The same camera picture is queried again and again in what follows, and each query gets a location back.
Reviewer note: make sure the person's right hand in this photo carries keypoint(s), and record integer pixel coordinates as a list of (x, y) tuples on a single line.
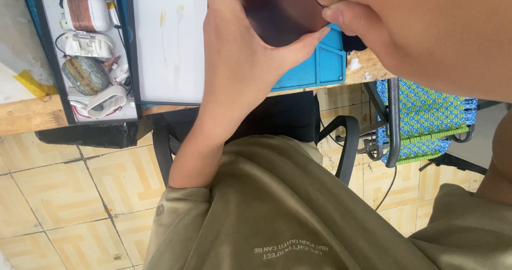
[(384, 18)]

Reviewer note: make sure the person's left hand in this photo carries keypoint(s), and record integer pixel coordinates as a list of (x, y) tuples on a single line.
[(236, 66)]

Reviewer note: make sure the dark red panel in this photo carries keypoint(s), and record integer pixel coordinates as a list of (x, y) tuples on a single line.
[(280, 12)]

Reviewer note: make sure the white paper scrap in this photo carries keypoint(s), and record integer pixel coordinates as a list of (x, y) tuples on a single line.
[(354, 64)]

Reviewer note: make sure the blue silicone work mat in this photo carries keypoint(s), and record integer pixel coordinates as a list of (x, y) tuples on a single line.
[(320, 66)]

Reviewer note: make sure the blue green woven chair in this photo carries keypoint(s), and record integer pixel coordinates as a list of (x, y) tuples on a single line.
[(424, 118)]

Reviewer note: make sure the black office chair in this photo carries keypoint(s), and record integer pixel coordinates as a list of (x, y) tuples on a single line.
[(344, 146)]

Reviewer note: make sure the black-framed tray of parts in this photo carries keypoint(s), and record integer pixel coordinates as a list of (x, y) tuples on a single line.
[(90, 54)]

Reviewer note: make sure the white plastic bobbin part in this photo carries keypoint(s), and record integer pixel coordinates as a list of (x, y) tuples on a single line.
[(88, 44)]

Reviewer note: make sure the green yellow taped coil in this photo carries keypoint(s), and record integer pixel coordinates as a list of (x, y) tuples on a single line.
[(84, 76)]

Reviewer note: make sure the person's olive shirt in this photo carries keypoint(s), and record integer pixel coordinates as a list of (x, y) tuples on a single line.
[(288, 214)]

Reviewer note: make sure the copper coil on white bobbin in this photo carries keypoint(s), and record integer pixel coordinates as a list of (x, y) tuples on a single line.
[(86, 13)]

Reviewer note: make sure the yellow tape strip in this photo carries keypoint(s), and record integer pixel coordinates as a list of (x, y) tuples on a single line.
[(35, 84)]

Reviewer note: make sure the white panel with black frame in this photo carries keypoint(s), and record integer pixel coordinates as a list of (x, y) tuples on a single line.
[(170, 42)]

